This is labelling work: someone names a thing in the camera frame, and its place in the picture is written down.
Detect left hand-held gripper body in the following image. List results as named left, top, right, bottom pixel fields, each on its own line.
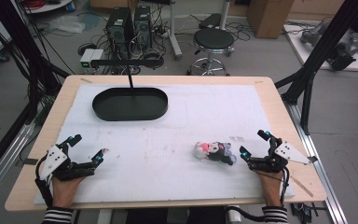
left=39, top=143, right=97, bottom=182

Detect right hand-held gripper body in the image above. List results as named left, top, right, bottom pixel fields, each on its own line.
left=248, top=137, right=313, bottom=174

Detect small plush toy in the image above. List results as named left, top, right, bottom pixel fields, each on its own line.
left=193, top=141, right=238, bottom=166

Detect black oval tray with crossbar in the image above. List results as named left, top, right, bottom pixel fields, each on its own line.
left=89, top=58, right=170, bottom=122

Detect person's right hand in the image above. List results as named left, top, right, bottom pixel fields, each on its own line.
left=255, top=169, right=285, bottom=208

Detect person's left hand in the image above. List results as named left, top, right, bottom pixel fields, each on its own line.
left=47, top=176, right=86, bottom=208

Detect thin wooden stick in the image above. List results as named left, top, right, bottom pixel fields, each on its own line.
left=290, top=175, right=315, bottom=198

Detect electronic circuit boards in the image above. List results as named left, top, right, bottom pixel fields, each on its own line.
left=290, top=202, right=328, bottom=224

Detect white cylinder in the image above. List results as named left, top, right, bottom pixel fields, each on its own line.
left=226, top=204, right=242, bottom=224

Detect white table mat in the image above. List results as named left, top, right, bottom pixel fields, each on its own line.
left=33, top=83, right=296, bottom=205

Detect white box device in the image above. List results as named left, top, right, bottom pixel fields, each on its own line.
left=79, top=48, right=105, bottom=69

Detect white floor board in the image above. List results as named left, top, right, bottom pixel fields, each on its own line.
left=282, top=23, right=358, bottom=73

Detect person's dark legs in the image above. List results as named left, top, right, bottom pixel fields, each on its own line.
left=125, top=205, right=227, bottom=224

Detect black round stool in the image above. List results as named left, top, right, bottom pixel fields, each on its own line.
left=186, top=27, right=236, bottom=77

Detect black device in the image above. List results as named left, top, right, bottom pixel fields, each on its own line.
left=326, top=38, right=358, bottom=72

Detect grey device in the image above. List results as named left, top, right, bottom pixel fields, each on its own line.
left=299, top=21, right=330, bottom=49

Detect clear plastic bag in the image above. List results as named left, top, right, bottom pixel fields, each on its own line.
left=47, top=14, right=87, bottom=35

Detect black computer tower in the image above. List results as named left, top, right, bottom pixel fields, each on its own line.
left=105, top=7, right=135, bottom=61
left=133, top=5, right=154, bottom=53

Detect brown cardboard box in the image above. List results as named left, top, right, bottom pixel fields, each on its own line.
left=246, top=0, right=296, bottom=40

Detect black flat case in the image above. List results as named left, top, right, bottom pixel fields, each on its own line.
left=198, top=12, right=222, bottom=30

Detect white table leg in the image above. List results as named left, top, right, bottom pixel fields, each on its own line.
left=166, top=0, right=184, bottom=61

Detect round white table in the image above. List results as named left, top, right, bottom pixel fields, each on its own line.
left=21, top=0, right=73, bottom=15

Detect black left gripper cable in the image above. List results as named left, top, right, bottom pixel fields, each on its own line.
left=34, top=154, right=54, bottom=208

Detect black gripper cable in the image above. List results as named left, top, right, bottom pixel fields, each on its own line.
left=34, top=154, right=54, bottom=208
left=226, top=167, right=291, bottom=223

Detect aluminium rail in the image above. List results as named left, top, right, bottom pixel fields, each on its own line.
left=0, top=122, right=36, bottom=208
left=282, top=100, right=350, bottom=224

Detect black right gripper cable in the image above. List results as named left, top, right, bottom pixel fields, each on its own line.
left=226, top=167, right=291, bottom=223

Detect black metal frame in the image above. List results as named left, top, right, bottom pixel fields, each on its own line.
left=0, top=0, right=71, bottom=185
left=273, top=0, right=358, bottom=136

